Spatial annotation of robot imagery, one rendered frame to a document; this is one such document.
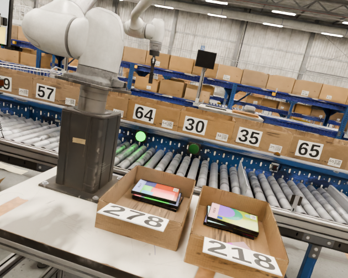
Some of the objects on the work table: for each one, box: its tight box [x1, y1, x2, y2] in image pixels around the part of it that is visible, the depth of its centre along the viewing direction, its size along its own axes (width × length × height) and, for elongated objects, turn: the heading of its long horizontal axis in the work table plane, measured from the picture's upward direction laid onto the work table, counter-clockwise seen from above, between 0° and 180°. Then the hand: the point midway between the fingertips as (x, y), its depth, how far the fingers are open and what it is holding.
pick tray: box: [94, 165, 196, 252], centre depth 100 cm, size 28×38×10 cm
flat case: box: [207, 202, 259, 236], centre depth 101 cm, size 14×19×2 cm
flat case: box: [132, 193, 182, 210], centre depth 110 cm, size 14×19×2 cm
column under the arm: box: [38, 106, 122, 204], centre depth 110 cm, size 26×26×33 cm
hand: (151, 78), depth 192 cm, fingers closed
